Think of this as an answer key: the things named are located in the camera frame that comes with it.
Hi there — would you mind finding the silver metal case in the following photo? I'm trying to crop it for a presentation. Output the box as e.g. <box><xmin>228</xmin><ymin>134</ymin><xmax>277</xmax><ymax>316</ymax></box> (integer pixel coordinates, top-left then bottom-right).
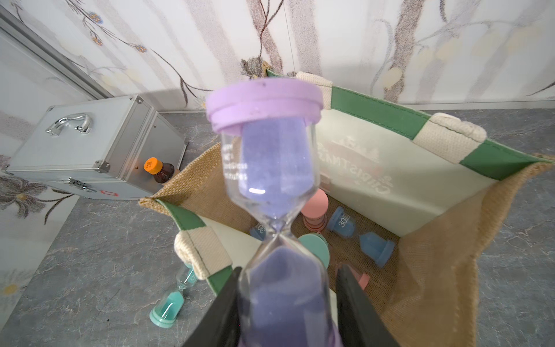
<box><xmin>5</xmin><ymin>95</ymin><xmax>187</xmax><ymax>200</ymax></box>

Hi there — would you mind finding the brown bottle orange cap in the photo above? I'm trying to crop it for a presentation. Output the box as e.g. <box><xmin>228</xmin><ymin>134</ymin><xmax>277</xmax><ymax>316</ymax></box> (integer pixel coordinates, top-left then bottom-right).
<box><xmin>143</xmin><ymin>157</ymin><xmax>179</xmax><ymax>184</ymax></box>

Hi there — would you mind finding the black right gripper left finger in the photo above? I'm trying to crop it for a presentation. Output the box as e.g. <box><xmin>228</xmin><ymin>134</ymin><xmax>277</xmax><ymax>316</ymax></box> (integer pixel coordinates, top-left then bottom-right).
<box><xmin>182</xmin><ymin>267</ymin><xmax>242</xmax><ymax>347</ymax></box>

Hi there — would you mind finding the green burlap canvas bag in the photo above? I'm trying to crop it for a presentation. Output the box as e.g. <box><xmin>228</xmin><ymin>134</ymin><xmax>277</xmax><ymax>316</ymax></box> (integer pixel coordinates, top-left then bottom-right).
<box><xmin>140</xmin><ymin>72</ymin><xmax>553</xmax><ymax>346</ymax></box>

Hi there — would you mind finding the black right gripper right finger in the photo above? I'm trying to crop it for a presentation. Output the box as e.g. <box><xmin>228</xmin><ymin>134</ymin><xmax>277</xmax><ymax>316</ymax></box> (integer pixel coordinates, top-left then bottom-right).
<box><xmin>336</xmin><ymin>265</ymin><xmax>399</xmax><ymax>347</ymax></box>

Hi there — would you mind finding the purple hourglass front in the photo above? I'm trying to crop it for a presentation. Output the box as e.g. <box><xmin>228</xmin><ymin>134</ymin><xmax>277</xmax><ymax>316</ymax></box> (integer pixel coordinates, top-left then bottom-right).
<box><xmin>206</xmin><ymin>77</ymin><xmax>341</xmax><ymax>346</ymax></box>

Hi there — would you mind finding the teal hourglass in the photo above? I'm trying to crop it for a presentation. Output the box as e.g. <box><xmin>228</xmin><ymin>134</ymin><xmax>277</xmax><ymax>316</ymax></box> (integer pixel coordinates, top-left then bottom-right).
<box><xmin>299</xmin><ymin>233</ymin><xmax>331</xmax><ymax>269</ymax></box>
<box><xmin>149</xmin><ymin>264</ymin><xmax>198</xmax><ymax>328</ymax></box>

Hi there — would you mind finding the pink hourglass in bag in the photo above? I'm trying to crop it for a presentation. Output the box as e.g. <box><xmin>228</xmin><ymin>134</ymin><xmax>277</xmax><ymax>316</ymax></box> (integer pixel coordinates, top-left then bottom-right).
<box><xmin>301</xmin><ymin>189</ymin><xmax>329</xmax><ymax>233</ymax></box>

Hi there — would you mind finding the teal hourglass middle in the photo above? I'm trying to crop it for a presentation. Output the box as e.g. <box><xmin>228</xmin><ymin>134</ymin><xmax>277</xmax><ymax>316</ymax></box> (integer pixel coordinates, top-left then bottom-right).
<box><xmin>299</xmin><ymin>233</ymin><xmax>331</xmax><ymax>269</ymax></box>

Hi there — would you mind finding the blue hourglass in bag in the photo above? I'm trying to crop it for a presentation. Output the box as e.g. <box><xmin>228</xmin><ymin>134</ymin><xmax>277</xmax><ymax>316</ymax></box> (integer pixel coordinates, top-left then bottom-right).
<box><xmin>326</xmin><ymin>206</ymin><xmax>395</xmax><ymax>268</ymax></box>

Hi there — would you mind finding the aluminium corner frame post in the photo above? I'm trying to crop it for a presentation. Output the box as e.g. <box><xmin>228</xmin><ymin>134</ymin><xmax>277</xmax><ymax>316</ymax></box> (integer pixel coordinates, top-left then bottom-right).
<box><xmin>1</xmin><ymin>6</ymin><xmax>114</xmax><ymax>100</ymax></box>

